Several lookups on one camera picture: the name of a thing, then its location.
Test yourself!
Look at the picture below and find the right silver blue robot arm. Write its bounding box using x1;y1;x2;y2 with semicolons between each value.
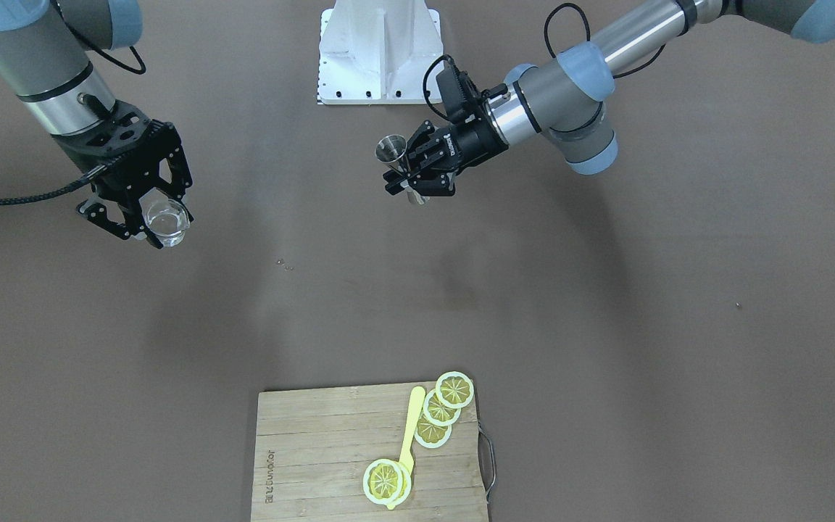
0;1;194;249

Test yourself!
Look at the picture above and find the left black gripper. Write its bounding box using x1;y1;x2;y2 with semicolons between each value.
382;118;508;197

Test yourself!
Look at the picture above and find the black camera cable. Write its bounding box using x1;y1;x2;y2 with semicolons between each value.
422;55;491;124

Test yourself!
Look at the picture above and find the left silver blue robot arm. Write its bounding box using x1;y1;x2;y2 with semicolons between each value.
375;1;835;204

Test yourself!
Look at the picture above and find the clear glass measuring cup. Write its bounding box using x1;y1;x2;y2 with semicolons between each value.
144;198;192;247

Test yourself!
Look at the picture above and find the lemon slice near handle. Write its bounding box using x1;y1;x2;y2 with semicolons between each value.
435;370;475;409

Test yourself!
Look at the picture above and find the wooden cutting board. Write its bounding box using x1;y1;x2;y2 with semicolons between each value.
251;383;490;521

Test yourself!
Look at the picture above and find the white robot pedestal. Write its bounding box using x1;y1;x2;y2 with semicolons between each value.
316;1;444;105

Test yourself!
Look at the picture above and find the lemon slice on pick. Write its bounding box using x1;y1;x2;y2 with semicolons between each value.
362;458;413;510

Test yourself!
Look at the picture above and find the steel double jigger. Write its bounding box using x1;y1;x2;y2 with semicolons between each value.
375;133;428;205

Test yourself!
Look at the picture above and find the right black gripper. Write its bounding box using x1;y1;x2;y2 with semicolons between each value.
52;100;194;240

